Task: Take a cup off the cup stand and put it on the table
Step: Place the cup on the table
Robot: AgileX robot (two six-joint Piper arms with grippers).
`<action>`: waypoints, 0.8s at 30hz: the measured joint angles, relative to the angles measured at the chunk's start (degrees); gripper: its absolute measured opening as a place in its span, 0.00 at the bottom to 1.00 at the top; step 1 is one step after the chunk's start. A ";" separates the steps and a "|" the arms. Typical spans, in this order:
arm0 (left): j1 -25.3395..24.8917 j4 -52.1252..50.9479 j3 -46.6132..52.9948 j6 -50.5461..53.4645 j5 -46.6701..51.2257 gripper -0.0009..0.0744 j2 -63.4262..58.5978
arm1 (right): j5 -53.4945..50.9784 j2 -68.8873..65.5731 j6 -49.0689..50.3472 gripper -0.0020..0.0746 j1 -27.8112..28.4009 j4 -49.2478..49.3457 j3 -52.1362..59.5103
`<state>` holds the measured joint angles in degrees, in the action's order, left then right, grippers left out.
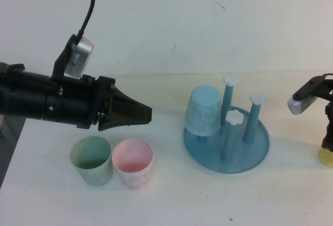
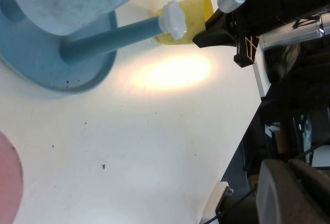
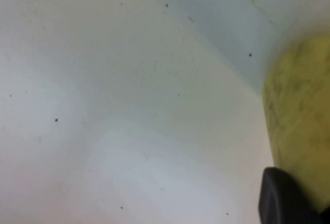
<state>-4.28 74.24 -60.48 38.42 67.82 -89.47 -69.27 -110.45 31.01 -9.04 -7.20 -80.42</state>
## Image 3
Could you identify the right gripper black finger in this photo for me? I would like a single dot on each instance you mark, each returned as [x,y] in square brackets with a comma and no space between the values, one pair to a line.
[281,200]

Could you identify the yellow plastic cup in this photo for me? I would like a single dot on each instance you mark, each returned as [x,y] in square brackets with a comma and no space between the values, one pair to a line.
[296,105]

